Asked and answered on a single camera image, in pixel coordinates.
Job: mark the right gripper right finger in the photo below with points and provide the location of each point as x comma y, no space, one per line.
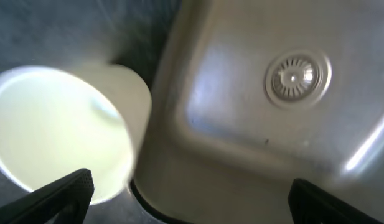
319,205

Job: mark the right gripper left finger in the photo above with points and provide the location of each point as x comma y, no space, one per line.
48,199

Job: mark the white cup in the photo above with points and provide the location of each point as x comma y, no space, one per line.
54,124

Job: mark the steel sink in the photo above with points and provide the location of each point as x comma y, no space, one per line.
241,124

